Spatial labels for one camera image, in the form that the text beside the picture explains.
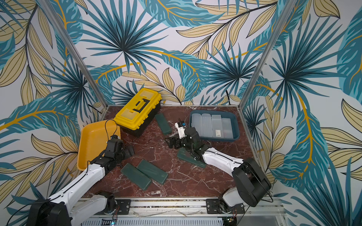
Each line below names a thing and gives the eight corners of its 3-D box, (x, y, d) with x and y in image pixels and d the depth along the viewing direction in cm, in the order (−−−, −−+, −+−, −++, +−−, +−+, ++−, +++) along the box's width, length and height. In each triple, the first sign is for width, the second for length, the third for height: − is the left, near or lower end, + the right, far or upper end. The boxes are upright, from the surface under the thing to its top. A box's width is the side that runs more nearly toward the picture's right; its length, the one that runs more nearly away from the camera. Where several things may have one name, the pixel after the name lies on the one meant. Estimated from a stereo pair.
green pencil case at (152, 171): (136, 169, 88) (135, 168, 86) (143, 160, 92) (143, 158, 90) (162, 185, 83) (161, 184, 81) (168, 174, 86) (168, 173, 85)
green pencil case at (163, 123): (163, 135, 104) (163, 134, 102) (154, 116, 115) (154, 115, 113) (172, 132, 106) (172, 130, 104) (163, 113, 117) (162, 112, 115)
